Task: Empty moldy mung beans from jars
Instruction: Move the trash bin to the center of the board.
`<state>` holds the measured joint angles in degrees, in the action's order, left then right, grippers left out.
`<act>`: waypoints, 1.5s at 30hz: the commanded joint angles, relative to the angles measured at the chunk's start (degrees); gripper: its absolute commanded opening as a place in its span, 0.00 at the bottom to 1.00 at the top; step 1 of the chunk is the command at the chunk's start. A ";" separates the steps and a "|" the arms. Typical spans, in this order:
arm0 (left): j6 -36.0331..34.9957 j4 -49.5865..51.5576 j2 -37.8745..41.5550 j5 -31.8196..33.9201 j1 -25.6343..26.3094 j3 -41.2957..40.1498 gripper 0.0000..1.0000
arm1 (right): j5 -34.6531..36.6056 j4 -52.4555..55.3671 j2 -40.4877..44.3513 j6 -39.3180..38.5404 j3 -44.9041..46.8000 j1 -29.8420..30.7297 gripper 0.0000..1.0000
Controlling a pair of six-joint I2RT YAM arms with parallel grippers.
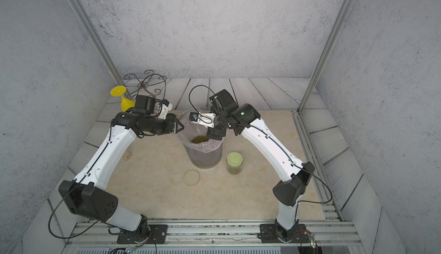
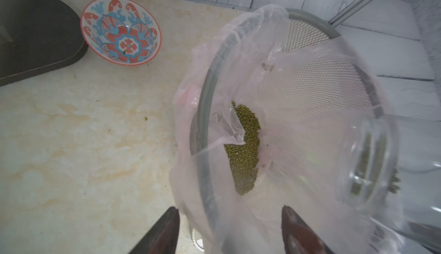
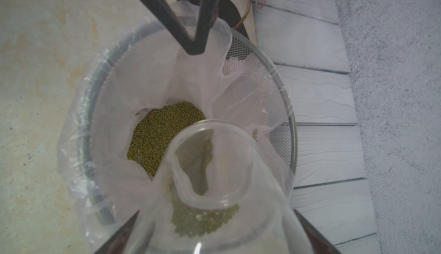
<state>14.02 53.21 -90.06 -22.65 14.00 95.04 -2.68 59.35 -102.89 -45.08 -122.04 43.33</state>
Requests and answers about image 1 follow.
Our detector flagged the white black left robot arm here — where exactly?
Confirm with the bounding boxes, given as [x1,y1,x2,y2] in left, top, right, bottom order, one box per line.
[58,95,184,243]

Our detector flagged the pile of green mung beans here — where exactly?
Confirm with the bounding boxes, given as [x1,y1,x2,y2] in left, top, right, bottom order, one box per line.
[191,135,209,144]

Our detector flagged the right aluminium frame post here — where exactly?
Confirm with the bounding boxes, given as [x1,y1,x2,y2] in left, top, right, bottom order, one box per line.
[297,0,354,114]

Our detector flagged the left aluminium frame post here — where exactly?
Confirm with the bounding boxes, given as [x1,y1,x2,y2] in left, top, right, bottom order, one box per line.
[67,0,124,86]

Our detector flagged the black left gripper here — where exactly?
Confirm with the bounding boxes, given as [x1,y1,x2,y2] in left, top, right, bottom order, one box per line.
[145,116,186,134]

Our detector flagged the dark metal scroll stand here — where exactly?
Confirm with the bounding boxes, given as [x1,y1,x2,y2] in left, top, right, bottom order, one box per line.
[124,70,168,99]

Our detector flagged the grey bin with plastic liner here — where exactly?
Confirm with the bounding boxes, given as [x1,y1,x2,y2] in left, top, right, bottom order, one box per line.
[177,110,223,169]

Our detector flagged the glass jar with green lid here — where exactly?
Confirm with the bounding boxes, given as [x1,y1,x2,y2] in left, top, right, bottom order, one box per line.
[226,152,243,175]

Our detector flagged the aluminium frame post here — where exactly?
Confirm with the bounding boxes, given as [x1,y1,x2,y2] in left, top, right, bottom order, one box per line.
[297,0,354,114]
[67,0,124,86]

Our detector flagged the small black-capped spice bottle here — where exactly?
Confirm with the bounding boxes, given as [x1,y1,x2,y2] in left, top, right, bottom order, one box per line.
[122,151,132,161]

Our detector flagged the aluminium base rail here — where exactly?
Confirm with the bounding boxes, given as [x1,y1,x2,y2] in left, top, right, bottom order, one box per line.
[62,205,365,254]

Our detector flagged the yellow plastic goblet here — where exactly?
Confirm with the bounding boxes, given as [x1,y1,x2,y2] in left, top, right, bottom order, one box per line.
[110,86,135,111]

